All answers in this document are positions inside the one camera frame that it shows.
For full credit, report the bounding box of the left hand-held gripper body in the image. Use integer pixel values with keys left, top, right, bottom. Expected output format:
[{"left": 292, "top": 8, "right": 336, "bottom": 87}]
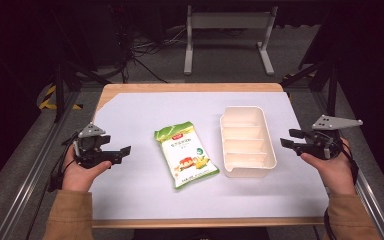
[{"left": 73, "top": 123, "right": 115, "bottom": 170}]

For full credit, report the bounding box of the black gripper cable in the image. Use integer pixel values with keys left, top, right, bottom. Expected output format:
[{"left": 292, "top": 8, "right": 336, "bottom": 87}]
[
  {"left": 323, "top": 139, "right": 360, "bottom": 240},
  {"left": 47, "top": 132, "right": 80, "bottom": 193}
]

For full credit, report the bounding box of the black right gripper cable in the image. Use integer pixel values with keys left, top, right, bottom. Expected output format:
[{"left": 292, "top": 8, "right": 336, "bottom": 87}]
[{"left": 323, "top": 139, "right": 360, "bottom": 240}]

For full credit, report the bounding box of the person's left hand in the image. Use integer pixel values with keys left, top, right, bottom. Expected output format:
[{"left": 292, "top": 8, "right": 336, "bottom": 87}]
[{"left": 61, "top": 145, "right": 113, "bottom": 193}]

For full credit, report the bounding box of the person's right hand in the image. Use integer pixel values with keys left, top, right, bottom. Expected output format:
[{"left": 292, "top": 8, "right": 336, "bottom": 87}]
[{"left": 300, "top": 137, "right": 358, "bottom": 196}]

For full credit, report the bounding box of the tangle of black floor cables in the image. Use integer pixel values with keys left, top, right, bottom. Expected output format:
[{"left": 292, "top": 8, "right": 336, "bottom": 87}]
[{"left": 111, "top": 4, "right": 189, "bottom": 84}]

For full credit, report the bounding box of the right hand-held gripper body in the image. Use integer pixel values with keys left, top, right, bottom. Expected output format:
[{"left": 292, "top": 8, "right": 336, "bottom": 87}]
[{"left": 301, "top": 114, "right": 364, "bottom": 161}]

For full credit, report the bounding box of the aluminium rail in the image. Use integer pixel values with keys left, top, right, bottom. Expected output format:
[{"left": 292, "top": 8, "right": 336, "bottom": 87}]
[
  {"left": 0, "top": 89, "right": 82, "bottom": 240},
  {"left": 313, "top": 89, "right": 384, "bottom": 240}
]

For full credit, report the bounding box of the white metal stand frame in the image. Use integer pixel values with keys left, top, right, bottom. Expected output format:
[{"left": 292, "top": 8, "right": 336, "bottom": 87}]
[{"left": 183, "top": 4, "right": 280, "bottom": 77}]

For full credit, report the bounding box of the green and white snack packet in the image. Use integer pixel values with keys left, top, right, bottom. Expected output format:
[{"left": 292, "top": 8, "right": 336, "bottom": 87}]
[{"left": 153, "top": 120, "right": 221, "bottom": 190}]

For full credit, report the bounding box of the white table mat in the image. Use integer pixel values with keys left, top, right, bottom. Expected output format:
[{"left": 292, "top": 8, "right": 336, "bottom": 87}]
[{"left": 89, "top": 91, "right": 330, "bottom": 221}]

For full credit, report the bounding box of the yellow and black hazard tape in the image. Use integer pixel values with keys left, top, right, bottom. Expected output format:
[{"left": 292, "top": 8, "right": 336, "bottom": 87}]
[{"left": 38, "top": 84, "right": 83, "bottom": 111}]

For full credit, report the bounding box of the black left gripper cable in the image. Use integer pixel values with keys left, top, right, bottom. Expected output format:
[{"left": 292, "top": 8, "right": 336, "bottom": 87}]
[{"left": 47, "top": 132, "right": 80, "bottom": 193}]

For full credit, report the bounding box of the cream plastic divided container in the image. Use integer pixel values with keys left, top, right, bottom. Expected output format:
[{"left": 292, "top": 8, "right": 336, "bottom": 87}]
[{"left": 219, "top": 105, "right": 278, "bottom": 179}]

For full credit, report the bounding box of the black tripod stand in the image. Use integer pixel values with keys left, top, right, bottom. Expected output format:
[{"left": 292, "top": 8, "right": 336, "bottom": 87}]
[
  {"left": 50, "top": 6, "right": 112, "bottom": 123},
  {"left": 280, "top": 6, "right": 343, "bottom": 118}
]

